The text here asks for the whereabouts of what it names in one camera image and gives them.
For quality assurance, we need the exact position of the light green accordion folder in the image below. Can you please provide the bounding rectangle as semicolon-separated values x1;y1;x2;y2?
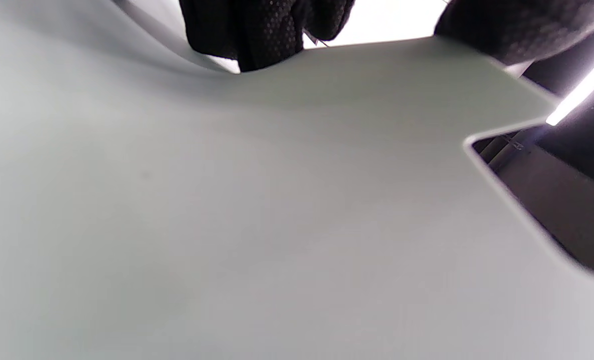
0;0;594;360

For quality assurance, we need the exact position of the person's left hand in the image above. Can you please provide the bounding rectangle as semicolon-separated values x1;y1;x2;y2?
179;0;594;73

